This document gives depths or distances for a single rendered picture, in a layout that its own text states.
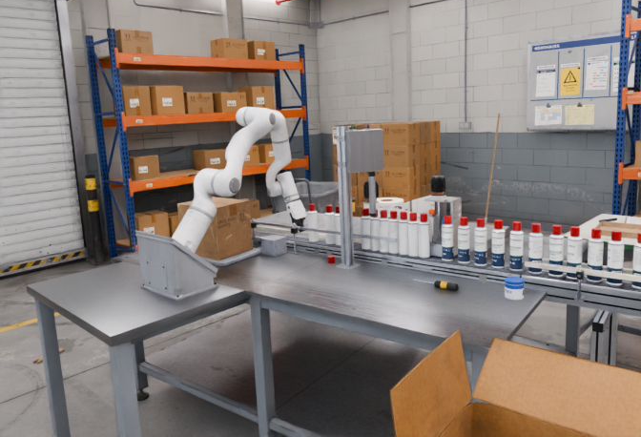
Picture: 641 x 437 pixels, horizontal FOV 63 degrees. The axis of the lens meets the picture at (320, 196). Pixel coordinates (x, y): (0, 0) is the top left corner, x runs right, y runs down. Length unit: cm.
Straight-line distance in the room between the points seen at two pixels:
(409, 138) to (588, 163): 207
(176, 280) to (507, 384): 148
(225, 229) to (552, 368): 191
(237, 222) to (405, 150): 353
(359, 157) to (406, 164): 363
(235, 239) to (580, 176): 479
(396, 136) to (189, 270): 414
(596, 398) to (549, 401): 7
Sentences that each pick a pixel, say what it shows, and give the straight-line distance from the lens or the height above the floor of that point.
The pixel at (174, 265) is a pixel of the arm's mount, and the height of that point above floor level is 98.
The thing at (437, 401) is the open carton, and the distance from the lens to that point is 96.
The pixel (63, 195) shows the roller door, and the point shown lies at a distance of 641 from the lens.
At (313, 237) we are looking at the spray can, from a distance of 276.
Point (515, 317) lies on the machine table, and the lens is 197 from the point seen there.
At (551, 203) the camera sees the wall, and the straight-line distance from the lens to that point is 686.
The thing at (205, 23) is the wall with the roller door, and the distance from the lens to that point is 755.
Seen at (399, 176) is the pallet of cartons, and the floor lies 78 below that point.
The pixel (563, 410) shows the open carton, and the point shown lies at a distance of 105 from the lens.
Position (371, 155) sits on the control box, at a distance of 239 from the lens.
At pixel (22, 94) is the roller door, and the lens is 629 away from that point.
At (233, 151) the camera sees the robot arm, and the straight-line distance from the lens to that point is 247.
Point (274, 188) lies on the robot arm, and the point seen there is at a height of 117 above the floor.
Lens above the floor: 157
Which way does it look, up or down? 9 degrees down
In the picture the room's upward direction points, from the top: 3 degrees counter-clockwise
